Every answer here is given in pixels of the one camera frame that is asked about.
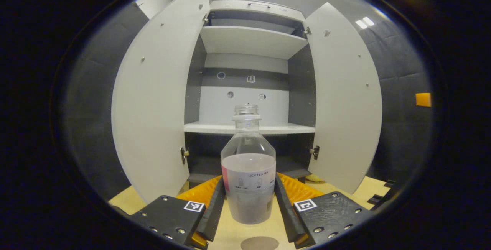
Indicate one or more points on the small ceiling light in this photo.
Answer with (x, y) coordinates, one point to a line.
(364, 22)

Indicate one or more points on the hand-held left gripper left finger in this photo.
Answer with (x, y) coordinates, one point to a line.
(216, 208)

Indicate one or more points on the round brown coaster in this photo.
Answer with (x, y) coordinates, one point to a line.
(259, 243)

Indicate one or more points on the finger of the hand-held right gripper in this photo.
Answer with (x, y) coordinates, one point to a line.
(423, 99)

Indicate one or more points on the yellow round plush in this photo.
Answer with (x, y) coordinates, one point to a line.
(312, 178)

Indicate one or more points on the black backdrop cloth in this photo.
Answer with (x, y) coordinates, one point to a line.
(402, 135)

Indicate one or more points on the clear plastic bottle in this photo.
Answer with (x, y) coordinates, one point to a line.
(248, 188)

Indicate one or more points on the black plastic part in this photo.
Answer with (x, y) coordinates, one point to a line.
(385, 195)

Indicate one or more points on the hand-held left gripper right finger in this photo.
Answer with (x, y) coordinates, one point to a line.
(285, 211)

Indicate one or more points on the grey cabinet door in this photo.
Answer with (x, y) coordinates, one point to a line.
(153, 108)
(345, 108)

